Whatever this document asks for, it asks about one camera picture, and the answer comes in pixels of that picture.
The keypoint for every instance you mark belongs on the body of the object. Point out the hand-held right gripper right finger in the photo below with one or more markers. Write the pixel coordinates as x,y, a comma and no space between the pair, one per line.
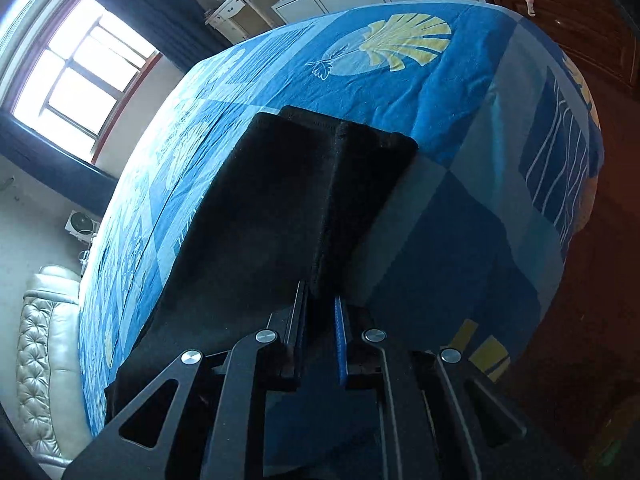
341,340

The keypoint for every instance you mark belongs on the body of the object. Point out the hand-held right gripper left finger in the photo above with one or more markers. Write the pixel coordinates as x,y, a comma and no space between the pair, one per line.
299,340

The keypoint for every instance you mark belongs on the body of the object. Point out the black pants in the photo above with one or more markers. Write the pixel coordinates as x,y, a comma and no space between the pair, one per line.
260,220

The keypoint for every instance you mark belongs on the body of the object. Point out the small white fan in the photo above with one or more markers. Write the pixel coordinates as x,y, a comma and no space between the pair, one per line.
81,222

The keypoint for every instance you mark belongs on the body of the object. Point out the cream tufted leather headboard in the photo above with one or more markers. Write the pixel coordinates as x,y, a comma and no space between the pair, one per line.
50,360

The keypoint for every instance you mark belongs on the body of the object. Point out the blue printed bed sheet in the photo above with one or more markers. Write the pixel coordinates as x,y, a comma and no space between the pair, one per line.
400,85

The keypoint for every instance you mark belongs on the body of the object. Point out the dark blue curtain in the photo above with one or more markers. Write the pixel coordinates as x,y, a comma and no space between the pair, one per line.
30,155
150,5

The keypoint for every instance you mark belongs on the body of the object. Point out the cream bedside cabinet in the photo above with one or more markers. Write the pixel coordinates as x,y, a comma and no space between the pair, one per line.
237,12

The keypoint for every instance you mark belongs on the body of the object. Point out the brown wooden wardrobe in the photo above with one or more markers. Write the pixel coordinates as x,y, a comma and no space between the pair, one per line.
575,15

